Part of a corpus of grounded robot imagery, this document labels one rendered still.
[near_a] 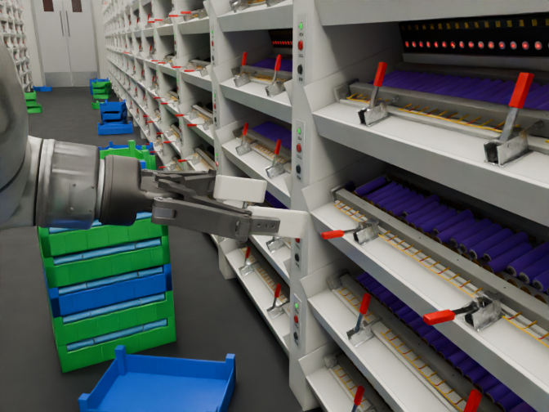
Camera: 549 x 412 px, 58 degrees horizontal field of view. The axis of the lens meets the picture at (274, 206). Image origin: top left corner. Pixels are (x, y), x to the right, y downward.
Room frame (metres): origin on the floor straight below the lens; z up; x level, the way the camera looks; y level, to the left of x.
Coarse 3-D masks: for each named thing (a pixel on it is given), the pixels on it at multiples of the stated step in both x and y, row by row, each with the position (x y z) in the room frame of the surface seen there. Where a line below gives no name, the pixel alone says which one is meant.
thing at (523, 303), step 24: (336, 192) 0.91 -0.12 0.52; (360, 216) 0.81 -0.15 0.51; (384, 216) 0.77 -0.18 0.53; (408, 240) 0.69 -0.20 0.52; (432, 240) 0.66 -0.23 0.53; (432, 264) 0.62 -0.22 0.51; (456, 264) 0.59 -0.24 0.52; (480, 288) 0.55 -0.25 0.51; (504, 288) 0.52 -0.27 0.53; (528, 312) 0.48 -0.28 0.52
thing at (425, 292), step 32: (320, 192) 0.93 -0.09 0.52; (320, 224) 0.88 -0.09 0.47; (352, 224) 0.82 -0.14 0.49; (352, 256) 0.77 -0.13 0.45; (384, 256) 0.69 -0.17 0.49; (416, 256) 0.67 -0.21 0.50; (416, 288) 0.60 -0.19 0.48; (448, 288) 0.58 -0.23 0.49; (512, 320) 0.49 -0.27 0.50; (480, 352) 0.48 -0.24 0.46; (512, 352) 0.45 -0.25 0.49; (544, 352) 0.44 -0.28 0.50; (512, 384) 0.44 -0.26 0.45; (544, 384) 0.40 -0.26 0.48
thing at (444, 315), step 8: (432, 312) 0.49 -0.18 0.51; (440, 312) 0.49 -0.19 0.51; (448, 312) 0.49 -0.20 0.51; (456, 312) 0.49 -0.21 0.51; (464, 312) 0.49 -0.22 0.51; (472, 312) 0.50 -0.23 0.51; (424, 320) 0.48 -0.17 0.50; (432, 320) 0.48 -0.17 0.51; (440, 320) 0.48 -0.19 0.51; (448, 320) 0.48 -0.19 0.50
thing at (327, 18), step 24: (336, 0) 0.85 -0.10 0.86; (360, 0) 0.78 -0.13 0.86; (384, 0) 0.72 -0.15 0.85; (408, 0) 0.67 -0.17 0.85; (432, 0) 0.62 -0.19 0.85; (456, 0) 0.59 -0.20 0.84; (480, 0) 0.55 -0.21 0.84; (504, 0) 0.52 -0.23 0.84; (528, 0) 0.50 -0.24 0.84; (336, 24) 0.87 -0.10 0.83
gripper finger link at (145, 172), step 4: (144, 172) 0.58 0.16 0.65; (148, 172) 0.58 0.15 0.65; (152, 172) 0.58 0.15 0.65; (160, 172) 0.58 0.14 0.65; (164, 172) 0.59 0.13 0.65; (168, 172) 0.59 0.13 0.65; (172, 172) 0.60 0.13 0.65; (176, 172) 0.60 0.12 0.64; (180, 172) 0.61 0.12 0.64; (184, 172) 0.61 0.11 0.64; (188, 172) 0.61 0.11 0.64; (192, 172) 0.62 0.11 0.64; (196, 172) 0.62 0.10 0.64; (200, 172) 0.63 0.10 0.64; (204, 172) 0.63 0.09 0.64; (144, 176) 0.58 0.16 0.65; (148, 176) 0.58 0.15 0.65; (152, 176) 0.58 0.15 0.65; (184, 176) 0.61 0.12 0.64; (188, 176) 0.61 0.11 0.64
